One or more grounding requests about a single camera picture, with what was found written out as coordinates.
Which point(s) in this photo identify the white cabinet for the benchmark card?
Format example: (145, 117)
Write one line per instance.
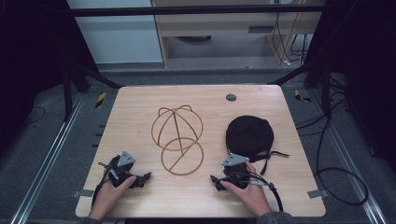
(118, 37)

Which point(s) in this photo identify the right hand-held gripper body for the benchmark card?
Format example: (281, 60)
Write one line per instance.
(235, 171)

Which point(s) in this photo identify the black frame strut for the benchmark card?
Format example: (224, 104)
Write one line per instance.
(314, 73)
(93, 76)

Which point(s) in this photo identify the person's left hand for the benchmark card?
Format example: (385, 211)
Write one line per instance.
(107, 196)

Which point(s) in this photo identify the black horizontal frame bar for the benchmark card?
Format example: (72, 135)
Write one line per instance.
(186, 10)

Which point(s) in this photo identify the grey round table grommet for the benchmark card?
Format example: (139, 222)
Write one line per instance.
(231, 97)

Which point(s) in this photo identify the yellow black striped tape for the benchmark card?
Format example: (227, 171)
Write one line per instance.
(100, 100)
(299, 96)

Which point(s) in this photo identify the aluminium floor rail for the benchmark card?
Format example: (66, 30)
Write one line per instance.
(348, 158)
(49, 149)

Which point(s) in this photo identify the dark curtain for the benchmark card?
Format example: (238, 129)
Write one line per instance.
(31, 62)
(367, 77)

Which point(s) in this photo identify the person's right hand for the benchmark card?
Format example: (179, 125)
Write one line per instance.
(249, 196)

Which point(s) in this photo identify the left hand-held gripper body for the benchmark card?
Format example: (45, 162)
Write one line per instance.
(122, 169)

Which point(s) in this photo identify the grey metal table bracket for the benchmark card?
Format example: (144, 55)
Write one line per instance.
(317, 193)
(83, 193)

